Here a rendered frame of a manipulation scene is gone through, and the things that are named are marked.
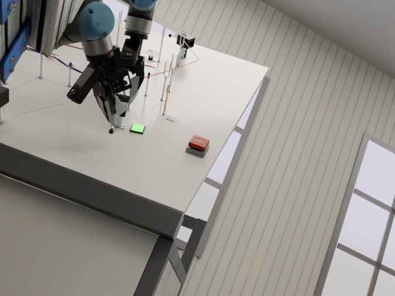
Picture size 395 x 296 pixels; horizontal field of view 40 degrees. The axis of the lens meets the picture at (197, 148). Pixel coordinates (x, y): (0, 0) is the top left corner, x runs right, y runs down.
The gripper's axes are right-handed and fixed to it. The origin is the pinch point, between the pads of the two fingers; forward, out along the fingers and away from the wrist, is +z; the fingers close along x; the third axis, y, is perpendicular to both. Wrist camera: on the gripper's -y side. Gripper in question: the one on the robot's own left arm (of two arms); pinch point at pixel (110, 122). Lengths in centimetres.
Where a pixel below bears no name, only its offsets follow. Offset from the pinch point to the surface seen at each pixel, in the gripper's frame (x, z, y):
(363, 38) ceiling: 101, 87, 255
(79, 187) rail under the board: -8.9, 7.8, -17.2
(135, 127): 5.8, 8.4, 10.1
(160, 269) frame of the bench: -31.5, 25.5, -12.4
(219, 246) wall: 91, 166, 92
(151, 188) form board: -18.3, 12.6, -2.2
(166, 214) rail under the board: -27.4, 14.9, -5.0
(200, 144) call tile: -11.8, 12.9, 20.0
